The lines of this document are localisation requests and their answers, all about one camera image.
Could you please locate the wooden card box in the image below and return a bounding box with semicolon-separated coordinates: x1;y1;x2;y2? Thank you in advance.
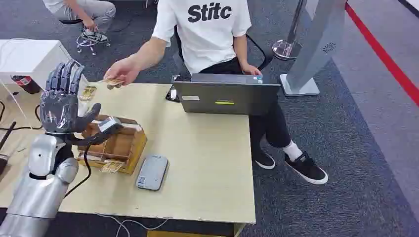
77;114;148;175

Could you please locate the chrome base stool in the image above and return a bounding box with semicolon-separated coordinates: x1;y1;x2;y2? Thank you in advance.
59;19;111;56

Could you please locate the red floor tape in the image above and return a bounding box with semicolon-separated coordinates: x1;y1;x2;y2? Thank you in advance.
344;1;419;108

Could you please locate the grey power bank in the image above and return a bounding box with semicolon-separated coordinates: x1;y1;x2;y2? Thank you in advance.
135;154;169;192

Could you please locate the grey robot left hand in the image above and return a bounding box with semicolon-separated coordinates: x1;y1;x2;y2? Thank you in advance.
40;60;102;135

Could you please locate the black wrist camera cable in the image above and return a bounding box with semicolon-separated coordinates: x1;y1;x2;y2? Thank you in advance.
63;130;110;199

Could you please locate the black phone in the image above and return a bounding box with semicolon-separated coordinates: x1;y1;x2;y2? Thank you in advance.
165;75;183;103

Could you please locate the black office chair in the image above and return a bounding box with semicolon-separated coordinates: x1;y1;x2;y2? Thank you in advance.
173;25;274;72

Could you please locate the grey standing kiosk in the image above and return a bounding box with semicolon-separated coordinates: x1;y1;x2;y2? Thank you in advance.
279;0;348;97

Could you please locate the black rod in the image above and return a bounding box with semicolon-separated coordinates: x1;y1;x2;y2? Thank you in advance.
0;121;17;152

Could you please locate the printed card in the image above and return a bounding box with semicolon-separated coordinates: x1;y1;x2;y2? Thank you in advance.
97;78;126;90
99;159;126;174
79;85;97;102

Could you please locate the person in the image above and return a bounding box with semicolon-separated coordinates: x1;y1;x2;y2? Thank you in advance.
42;0;117;43
104;0;329;186

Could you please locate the white side table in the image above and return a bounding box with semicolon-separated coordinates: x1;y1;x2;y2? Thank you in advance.
0;39;89;89

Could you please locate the white cable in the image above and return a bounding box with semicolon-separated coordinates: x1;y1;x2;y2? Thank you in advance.
96;213;169;237

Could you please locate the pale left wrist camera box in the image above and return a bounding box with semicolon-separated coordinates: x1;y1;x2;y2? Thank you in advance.
97;117;123;134

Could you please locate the person's right hand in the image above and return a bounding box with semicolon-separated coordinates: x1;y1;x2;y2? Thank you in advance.
103;57;142;87

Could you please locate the person's left hand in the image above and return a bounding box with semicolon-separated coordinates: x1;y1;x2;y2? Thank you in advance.
241;63;263;78

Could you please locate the black floor cable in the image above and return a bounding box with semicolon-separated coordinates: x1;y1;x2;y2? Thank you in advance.
0;100;44;132

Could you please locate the grey laptop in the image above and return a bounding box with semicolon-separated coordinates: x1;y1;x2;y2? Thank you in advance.
172;73;282;117

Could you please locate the chrome stanchion post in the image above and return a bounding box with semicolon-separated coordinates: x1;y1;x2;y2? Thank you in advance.
272;0;309;62

